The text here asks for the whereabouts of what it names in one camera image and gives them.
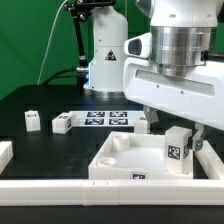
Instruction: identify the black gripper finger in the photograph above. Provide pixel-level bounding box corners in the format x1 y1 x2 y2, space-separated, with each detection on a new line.
143 107 159 129
192 123 208 151

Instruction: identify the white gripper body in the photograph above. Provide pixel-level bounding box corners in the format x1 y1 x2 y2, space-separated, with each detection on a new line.
123 56 224 132

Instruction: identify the white square tabletop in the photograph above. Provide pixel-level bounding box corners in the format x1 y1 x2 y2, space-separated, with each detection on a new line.
88 132 193 180

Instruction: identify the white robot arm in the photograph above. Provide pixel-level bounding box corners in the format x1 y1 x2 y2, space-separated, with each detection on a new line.
84 0 224 151

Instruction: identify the white sheet with fiducial tags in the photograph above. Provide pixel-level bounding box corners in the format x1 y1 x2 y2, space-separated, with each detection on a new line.
72 110 144 127

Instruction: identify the white U-shaped obstacle fence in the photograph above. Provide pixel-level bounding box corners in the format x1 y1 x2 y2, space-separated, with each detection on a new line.
0 143 224 206

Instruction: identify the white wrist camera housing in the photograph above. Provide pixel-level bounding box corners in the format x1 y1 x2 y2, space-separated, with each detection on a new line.
124 32 152 59

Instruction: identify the black cable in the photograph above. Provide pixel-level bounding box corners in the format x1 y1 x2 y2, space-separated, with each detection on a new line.
41 67 81 86

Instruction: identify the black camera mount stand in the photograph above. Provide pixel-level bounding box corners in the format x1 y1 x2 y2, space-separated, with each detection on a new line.
63 0 118 88

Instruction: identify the white cable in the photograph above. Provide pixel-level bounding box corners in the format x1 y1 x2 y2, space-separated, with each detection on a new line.
37 0 69 86

